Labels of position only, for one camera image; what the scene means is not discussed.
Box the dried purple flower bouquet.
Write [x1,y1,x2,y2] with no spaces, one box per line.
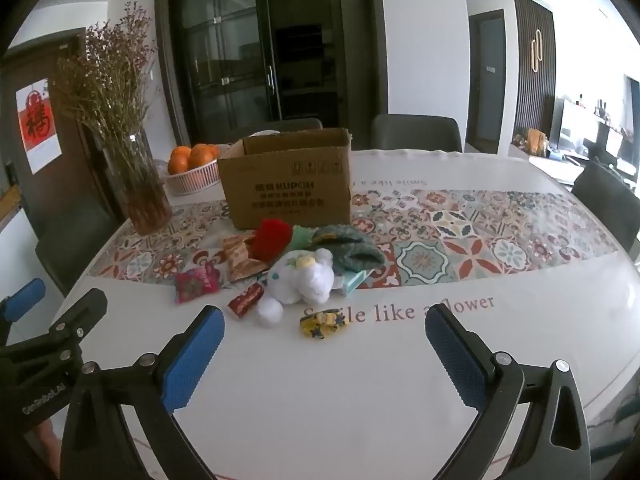
[52,1,166,221]

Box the grey interior door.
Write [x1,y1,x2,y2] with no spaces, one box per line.
[468,10,508,155]

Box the red and white door poster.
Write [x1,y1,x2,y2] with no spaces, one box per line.
[16,78,62,175]

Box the orange fruit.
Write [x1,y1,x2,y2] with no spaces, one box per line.
[189,143,221,171]
[167,146,192,175]

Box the dark glass door cabinet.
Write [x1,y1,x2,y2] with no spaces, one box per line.
[155,0,388,146]

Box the red and green plush flower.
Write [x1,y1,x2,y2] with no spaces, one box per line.
[248,218,317,262]

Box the grey dining chair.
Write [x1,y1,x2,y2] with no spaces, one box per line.
[571,160,640,261]
[35,195,121,296]

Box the dark slatted wall panel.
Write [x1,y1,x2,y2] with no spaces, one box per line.
[512,0,557,146]

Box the cluttered white desk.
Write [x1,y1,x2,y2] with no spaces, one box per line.
[510,130,640,186]

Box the brown cardboard box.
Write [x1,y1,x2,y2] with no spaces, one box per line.
[216,127,353,231]

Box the person's left forearm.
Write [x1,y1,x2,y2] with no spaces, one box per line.
[39,420,62,463]

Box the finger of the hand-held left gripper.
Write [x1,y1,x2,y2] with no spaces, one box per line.
[0,278,47,347]
[30,288,108,368]

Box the grey-green plush toy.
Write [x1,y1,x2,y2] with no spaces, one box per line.
[311,225,387,276]

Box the small red snack packet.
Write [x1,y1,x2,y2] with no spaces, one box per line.
[227,284,266,318]

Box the grey chair back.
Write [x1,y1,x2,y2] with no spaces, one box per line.
[370,114,463,153]

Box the dark brown wooden door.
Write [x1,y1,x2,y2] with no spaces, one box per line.
[0,27,108,221]

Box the light blue tissue pack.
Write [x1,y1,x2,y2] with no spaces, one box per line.
[334,267,375,297]

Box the small yellow plush toy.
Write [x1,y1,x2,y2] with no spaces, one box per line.
[299,310,350,340]

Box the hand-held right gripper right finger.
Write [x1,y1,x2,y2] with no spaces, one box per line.
[424,304,593,480]

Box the white basket of oranges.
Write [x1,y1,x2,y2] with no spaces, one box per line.
[159,157,223,197]

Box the white plush toy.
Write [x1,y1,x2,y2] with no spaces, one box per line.
[256,247,336,329]

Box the glass vase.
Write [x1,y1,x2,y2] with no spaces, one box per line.
[100,130,173,236]

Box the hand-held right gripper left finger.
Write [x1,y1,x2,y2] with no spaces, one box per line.
[60,304,226,480]

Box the pink-red snack packet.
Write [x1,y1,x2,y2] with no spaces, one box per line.
[174,264,221,305]

